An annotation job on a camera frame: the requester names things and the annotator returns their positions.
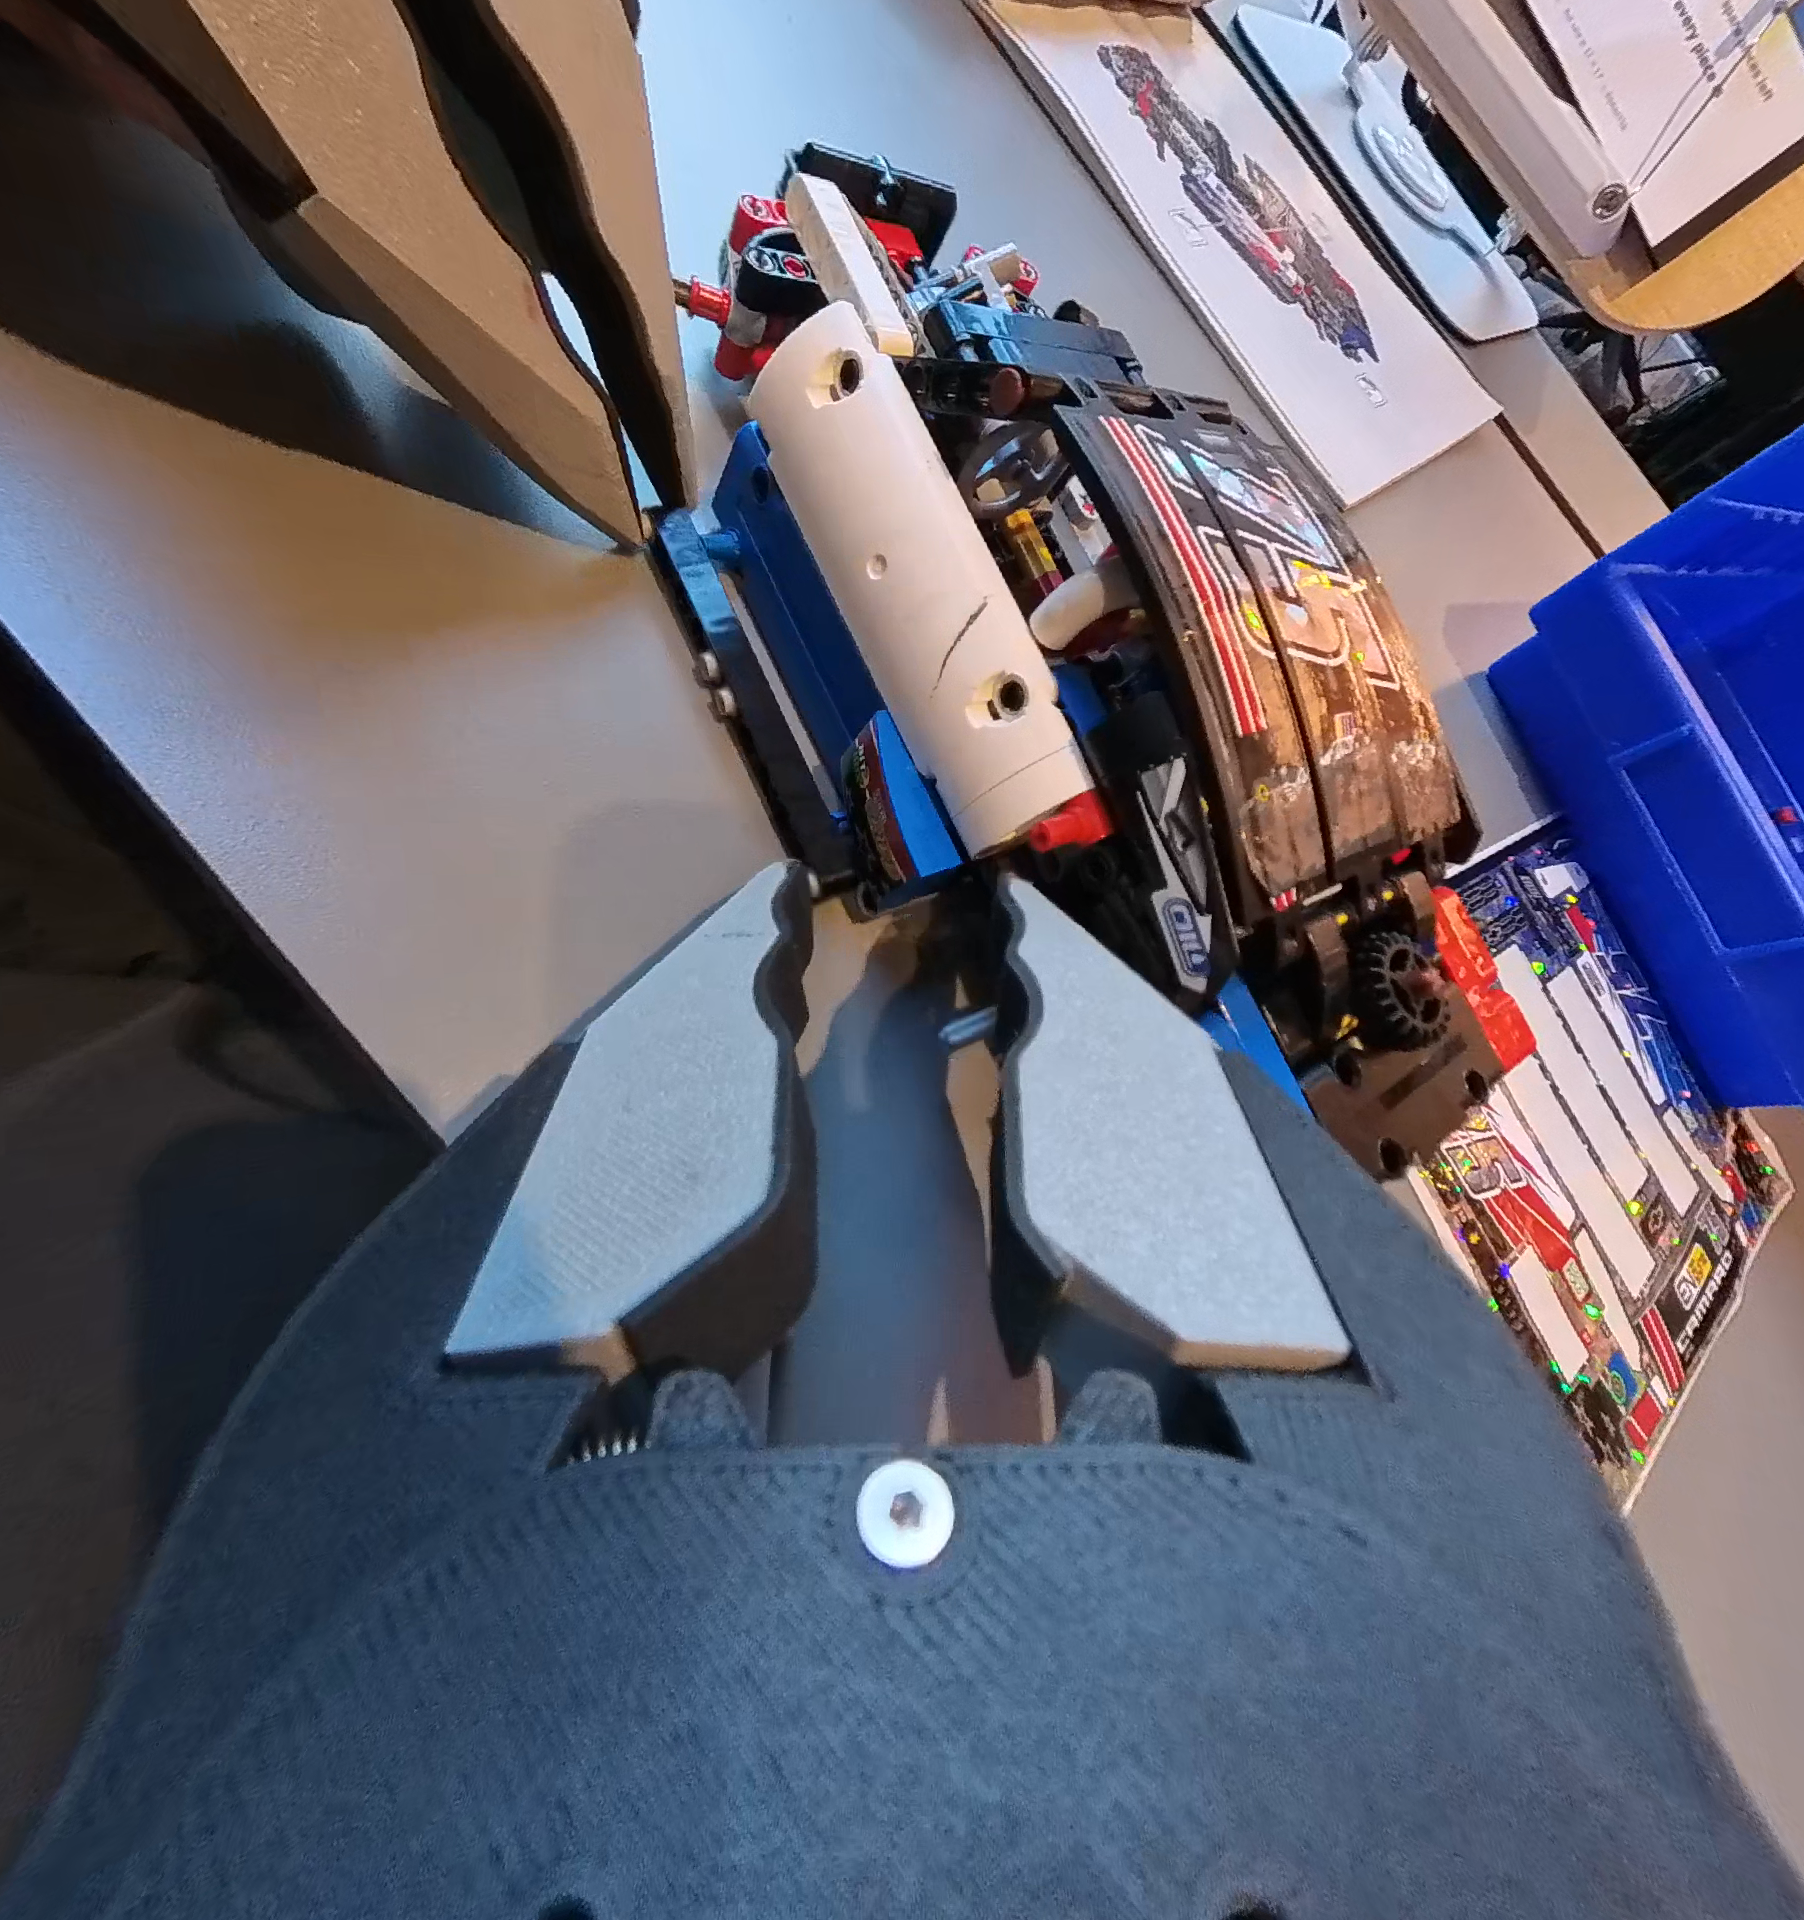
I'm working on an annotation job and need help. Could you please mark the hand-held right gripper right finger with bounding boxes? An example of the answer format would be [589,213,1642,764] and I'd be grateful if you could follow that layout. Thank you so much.
[989,875,1354,1379]

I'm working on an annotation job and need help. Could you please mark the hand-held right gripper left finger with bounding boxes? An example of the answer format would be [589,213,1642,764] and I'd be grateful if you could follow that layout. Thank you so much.
[443,858,820,1388]

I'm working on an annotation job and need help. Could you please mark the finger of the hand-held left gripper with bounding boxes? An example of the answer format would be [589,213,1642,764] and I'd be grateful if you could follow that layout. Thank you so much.
[122,0,648,552]
[482,0,697,507]

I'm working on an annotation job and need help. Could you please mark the long black toy beam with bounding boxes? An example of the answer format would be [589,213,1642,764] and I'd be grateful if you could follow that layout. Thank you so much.
[645,508,858,887]

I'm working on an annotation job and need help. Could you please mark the toy brick car model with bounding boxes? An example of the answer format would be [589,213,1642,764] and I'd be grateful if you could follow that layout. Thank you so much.
[645,141,1540,1177]

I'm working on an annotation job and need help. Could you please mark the sticker sheet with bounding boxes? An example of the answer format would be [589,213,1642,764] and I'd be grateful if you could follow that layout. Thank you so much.
[1406,825,1796,1508]

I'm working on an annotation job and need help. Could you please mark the person's legs in dark pants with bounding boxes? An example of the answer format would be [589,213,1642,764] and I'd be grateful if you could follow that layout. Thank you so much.
[0,569,447,1920]

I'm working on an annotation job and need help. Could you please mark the blue plastic bin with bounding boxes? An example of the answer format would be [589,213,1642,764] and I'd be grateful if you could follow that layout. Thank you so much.
[1486,417,1804,1139]

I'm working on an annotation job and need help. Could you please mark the flat instruction booklet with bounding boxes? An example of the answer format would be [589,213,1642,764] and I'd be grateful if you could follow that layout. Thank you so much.
[963,0,1505,508]

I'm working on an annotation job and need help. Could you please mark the white rounded tray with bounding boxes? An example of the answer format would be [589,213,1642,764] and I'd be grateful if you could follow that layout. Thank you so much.
[1233,0,1540,346]

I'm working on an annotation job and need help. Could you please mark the printed instruction sheet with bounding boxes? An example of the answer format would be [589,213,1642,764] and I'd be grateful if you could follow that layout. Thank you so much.
[1517,0,1804,248]

